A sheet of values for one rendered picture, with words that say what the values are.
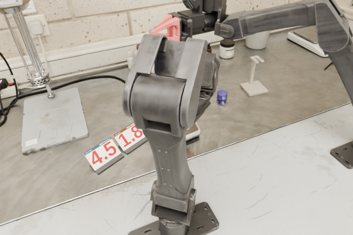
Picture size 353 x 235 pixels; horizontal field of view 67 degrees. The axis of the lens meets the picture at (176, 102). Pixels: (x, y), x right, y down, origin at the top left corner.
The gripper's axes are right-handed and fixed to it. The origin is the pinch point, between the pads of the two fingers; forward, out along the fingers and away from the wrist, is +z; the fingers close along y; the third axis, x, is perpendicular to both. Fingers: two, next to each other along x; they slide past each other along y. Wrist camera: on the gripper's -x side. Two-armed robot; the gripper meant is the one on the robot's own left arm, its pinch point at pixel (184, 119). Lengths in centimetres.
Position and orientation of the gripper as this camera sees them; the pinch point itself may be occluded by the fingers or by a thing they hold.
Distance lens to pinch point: 82.1
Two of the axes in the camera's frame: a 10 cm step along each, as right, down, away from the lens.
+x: 7.5, 6.5, -1.5
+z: -2.1, 4.4, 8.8
